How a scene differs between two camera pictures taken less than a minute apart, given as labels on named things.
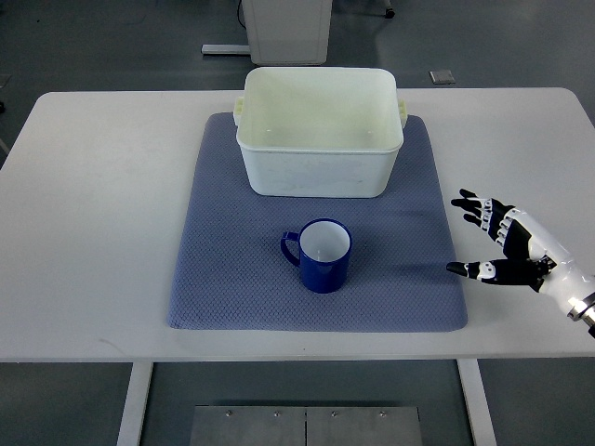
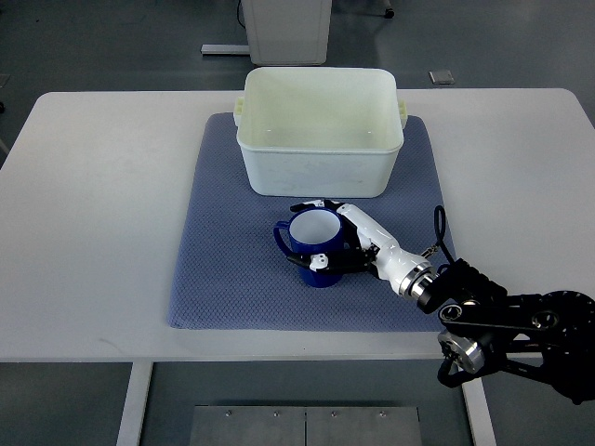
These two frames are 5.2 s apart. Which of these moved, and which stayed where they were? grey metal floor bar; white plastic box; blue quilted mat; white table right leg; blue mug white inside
Moved: blue mug white inside
Stayed: white table right leg; white plastic box; blue quilted mat; grey metal floor bar
